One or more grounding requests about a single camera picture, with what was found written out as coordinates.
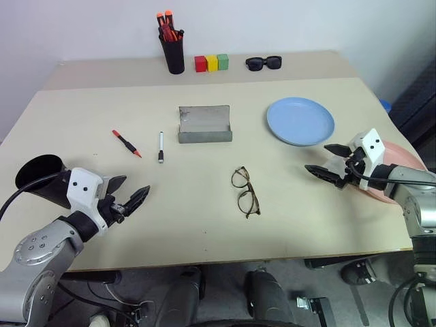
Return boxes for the black cable at torso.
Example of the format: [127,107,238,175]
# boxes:
[390,281,422,327]

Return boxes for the grey table leg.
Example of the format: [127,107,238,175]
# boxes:
[349,284,371,327]

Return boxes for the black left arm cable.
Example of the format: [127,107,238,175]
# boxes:
[0,172,71,221]

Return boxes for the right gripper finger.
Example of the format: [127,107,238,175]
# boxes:
[304,165,343,185]
[323,144,354,159]

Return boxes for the black sunglasses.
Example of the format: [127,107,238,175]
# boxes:
[245,55,283,73]

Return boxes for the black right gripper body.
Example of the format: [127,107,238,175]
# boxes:
[334,146,368,191]

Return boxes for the red and black pen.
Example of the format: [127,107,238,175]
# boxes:
[112,129,143,159]

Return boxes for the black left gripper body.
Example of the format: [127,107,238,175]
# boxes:
[97,193,133,226]

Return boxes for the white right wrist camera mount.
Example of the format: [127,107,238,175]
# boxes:
[349,128,386,191]

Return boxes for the white marker black cap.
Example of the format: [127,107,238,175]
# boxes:
[157,131,166,164]

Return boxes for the tortoiseshell eyeglasses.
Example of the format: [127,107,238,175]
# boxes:
[231,166,262,220]

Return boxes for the empty black pen cup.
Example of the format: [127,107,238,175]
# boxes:
[14,154,73,209]

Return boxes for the dark rounded shape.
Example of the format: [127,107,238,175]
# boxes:
[243,268,296,327]
[155,266,206,327]

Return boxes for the black pen cup with pens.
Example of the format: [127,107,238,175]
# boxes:
[158,30,186,75]

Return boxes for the metal table foot bracket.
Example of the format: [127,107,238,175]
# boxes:
[295,296,333,327]

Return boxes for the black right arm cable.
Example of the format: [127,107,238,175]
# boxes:
[346,159,436,187]

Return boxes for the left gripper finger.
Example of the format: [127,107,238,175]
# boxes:
[123,185,152,216]
[107,175,128,198]

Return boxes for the dark cabinet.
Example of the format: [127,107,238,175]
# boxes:
[387,63,436,146]

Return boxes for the red pen in cup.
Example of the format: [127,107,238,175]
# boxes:
[159,22,181,44]

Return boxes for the pink plate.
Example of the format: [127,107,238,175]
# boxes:
[360,140,429,206]

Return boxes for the black caster wheel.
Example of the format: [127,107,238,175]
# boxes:
[340,260,378,286]

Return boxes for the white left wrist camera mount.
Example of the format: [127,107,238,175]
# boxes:
[66,167,110,236]

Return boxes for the blue plate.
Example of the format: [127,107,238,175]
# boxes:
[266,97,336,148]

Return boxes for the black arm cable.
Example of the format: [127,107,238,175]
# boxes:
[346,159,436,187]
[0,172,71,221]

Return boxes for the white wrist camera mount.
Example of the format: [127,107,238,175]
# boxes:
[349,128,386,191]
[66,167,110,236]

